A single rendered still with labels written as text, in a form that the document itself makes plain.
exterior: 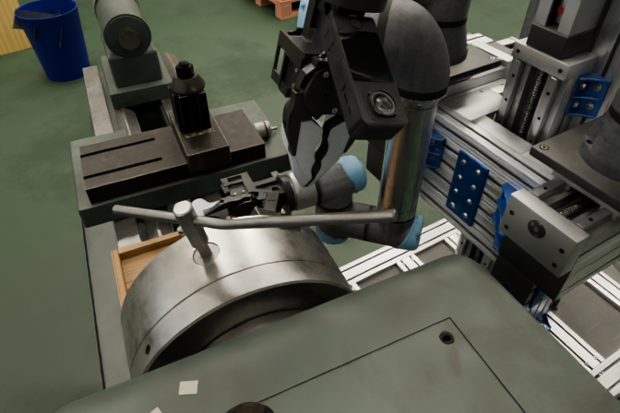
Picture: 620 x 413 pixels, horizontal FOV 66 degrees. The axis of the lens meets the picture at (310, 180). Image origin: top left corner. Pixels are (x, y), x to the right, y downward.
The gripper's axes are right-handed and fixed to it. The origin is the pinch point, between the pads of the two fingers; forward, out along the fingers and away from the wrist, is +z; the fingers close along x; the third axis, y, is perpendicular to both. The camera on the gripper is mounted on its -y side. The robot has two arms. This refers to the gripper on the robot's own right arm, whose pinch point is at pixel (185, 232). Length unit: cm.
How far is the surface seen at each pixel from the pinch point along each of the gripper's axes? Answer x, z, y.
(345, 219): 28.5, -11.9, -33.3
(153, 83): -16, -7, 86
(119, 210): 21.4, 7.7, -14.9
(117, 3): 7, -3, 97
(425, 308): 17.8, -18.8, -39.0
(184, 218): 23.6, 1.3, -21.5
